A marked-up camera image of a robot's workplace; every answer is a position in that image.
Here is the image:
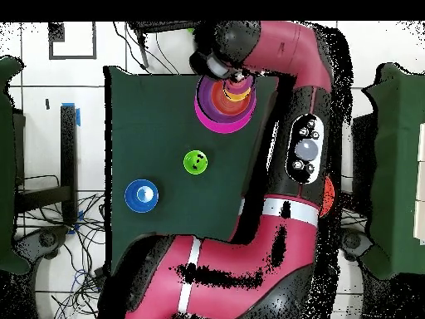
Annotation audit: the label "yellow cup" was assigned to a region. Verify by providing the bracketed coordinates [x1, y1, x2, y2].
[224, 89, 252, 103]

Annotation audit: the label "small orange bowl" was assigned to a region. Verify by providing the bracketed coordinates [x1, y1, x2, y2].
[211, 80, 252, 117]

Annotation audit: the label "purple bowl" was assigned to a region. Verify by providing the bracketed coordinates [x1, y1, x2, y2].
[195, 75, 257, 123]

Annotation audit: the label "pink bowl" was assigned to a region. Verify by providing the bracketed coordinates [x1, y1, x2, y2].
[194, 96, 257, 135]

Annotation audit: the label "green cup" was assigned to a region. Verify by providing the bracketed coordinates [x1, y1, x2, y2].
[183, 150, 209, 176]

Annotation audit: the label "dark green tablecloth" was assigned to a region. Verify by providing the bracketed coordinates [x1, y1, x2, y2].
[103, 65, 283, 277]

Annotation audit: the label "black metal stool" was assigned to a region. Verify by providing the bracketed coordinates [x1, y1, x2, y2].
[126, 20, 200, 70]

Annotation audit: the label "large orange bowl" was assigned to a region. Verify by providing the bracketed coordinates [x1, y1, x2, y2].
[320, 174, 335, 218]

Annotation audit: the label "blue bowl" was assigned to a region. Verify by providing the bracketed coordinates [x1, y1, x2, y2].
[124, 179, 159, 213]

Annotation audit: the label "blue tape strip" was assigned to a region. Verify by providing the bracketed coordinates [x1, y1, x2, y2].
[61, 101, 81, 127]

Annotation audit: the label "green side table cloth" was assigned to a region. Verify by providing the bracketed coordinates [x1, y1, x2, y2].
[360, 61, 425, 281]
[0, 55, 32, 276]

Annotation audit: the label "white boxes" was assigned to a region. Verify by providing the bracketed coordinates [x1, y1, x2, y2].
[413, 121, 425, 247]

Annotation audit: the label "black cross beam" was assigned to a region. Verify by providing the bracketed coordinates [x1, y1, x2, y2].
[14, 184, 73, 213]

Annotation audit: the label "black upright post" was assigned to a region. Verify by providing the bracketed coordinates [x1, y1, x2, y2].
[60, 104, 78, 224]

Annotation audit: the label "black pedestal foot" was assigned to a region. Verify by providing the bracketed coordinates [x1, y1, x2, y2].
[341, 228, 374, 263]
[12, 224, 71, 265]

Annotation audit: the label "cable bundle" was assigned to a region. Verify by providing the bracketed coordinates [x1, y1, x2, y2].
[14, 174, 107, 319]

